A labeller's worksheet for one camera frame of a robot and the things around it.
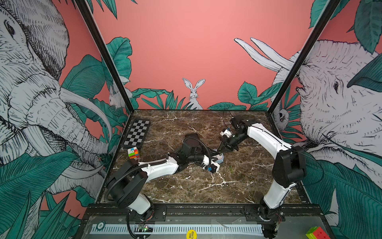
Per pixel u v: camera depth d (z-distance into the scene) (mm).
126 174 424
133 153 903
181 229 702
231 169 885
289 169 476
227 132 833
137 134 1012
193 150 657
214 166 671
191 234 684
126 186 431
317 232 661
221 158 904
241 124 659
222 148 820
